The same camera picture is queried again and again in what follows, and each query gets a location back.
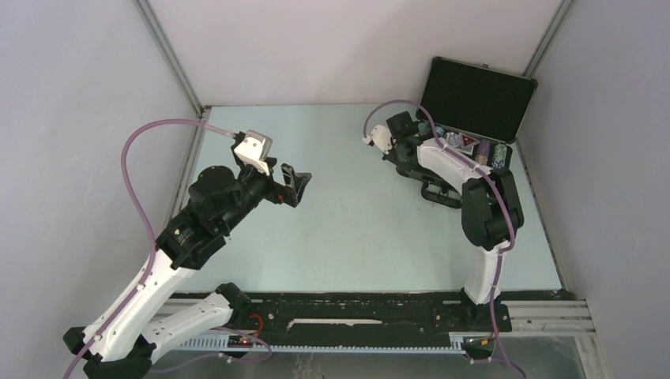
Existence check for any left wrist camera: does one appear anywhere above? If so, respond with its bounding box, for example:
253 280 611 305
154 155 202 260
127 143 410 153
232 129 273 176

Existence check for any red black triangle marker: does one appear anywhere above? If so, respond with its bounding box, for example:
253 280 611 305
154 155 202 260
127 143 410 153
459 133 480 155

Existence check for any black poker set case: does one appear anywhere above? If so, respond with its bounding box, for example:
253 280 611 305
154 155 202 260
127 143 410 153
409 57 538 168

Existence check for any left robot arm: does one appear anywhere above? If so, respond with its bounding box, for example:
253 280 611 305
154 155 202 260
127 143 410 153
63 163 312 378

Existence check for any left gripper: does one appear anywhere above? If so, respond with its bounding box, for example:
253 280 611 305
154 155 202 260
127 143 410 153
219 157 311 233

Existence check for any purple chip stack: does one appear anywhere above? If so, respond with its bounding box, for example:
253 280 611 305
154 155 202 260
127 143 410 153
474 139 491 166

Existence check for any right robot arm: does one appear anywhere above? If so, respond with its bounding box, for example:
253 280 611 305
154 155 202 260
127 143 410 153
368 111 525 330

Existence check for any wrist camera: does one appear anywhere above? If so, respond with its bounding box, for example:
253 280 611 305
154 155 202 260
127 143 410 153
232 129 273 176
363 125 393 155

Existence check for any clear round dealer button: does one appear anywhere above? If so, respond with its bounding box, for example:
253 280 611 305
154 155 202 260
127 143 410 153
445 132 462 150

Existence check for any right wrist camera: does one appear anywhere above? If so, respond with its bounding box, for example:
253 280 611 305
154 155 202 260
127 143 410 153
363 125 393 155

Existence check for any green chip stack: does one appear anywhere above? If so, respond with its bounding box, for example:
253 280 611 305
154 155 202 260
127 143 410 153
491 144 508 169

